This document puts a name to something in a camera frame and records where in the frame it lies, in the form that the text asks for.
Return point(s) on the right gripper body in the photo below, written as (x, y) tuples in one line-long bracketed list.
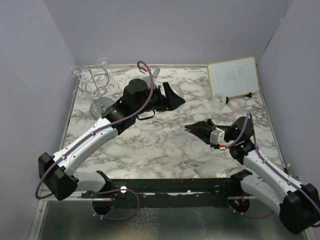
[(212, 145)]

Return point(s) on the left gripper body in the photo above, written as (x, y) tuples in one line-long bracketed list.
[(157, 101)]

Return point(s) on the clear wine glass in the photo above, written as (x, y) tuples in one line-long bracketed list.
[(75, 71), (103, 62), (178, 91), (218, 102)]

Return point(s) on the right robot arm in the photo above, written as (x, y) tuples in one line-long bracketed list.
[(297, 205)]

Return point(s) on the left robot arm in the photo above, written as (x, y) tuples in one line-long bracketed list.
[(59, 171)]

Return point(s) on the chrome wine glass rack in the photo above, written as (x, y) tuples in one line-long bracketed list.
[(98, 84)]

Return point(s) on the small whiteboard on stand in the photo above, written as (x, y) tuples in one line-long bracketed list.
[(234, 78)]

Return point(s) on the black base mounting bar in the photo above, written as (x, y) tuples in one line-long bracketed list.
[(171, 192)]

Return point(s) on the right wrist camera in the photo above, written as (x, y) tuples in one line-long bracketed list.
[(216, 138)]

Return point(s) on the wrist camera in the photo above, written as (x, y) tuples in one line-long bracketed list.
[(155, 70), (216, 138)]

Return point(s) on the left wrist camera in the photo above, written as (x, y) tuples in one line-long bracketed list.
[(155, 70)]

